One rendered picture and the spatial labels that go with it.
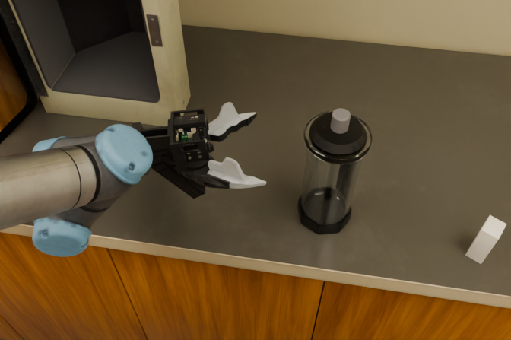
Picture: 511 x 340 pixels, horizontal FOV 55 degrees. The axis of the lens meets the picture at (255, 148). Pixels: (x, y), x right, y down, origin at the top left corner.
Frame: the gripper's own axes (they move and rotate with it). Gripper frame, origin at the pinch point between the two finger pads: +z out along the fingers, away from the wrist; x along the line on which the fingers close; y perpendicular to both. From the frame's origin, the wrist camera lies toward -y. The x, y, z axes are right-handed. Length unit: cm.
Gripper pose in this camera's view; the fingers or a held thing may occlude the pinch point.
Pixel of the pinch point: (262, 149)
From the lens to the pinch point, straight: 79.4
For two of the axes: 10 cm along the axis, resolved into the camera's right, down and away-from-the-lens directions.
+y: -0.5, -6.6, -7.5
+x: -1.0, -7.4, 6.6
